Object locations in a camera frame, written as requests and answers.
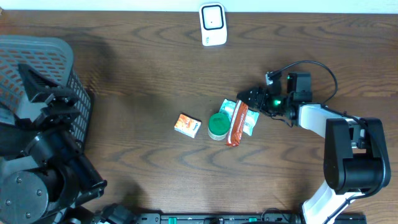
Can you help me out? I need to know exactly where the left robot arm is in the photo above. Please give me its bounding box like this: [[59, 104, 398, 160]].
[[1, 63, 107, 223]]

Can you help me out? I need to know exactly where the green lid jar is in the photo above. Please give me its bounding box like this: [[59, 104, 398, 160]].
[[208, 113, 231, 141]]

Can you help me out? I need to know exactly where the white barcode scanner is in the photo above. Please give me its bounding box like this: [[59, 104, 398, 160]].
[[199, 3, 228, 47]]

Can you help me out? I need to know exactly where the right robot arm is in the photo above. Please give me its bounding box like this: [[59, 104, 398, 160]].
[[237, 72, 391, 223]]

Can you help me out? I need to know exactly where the grey plastic mesh basket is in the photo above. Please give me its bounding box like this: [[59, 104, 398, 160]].
[[1, 35, 93, 146]]

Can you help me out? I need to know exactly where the green white wipes packet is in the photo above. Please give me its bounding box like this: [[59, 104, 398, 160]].
[[219, 98, 259, 136]]

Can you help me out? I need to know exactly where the orange small box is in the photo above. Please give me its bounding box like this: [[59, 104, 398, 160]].
[[174, 113, 201, 138]]

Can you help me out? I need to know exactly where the red chocolate bar wrapper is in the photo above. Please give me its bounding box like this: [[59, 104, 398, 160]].
[[226, 100, 248, 147]]

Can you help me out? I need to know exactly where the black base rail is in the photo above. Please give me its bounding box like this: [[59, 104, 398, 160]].
[[62, 203, 368, 224]]

